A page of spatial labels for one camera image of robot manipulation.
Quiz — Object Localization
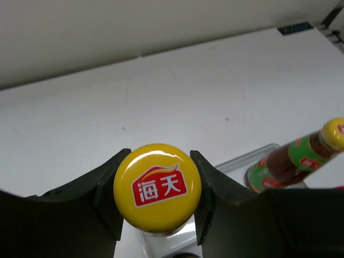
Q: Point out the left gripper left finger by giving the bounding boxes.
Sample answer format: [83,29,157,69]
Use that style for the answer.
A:
[1,148,130,257]

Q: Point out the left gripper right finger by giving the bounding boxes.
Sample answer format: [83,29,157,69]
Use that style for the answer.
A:
[190,150,343,257]

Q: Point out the yellow-capped sauce bottle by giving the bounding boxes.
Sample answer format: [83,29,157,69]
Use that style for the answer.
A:
[113,144,202,235]
[244,117,343,193]

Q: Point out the white divided organizer tray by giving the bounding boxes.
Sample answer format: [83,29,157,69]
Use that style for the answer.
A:
[139,143,309,258]

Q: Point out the right dark corner label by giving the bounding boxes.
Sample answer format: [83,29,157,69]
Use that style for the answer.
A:
[277,21,314,35]

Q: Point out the aluminium frame rail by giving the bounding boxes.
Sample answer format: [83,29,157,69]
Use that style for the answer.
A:
[317,1,343,54]

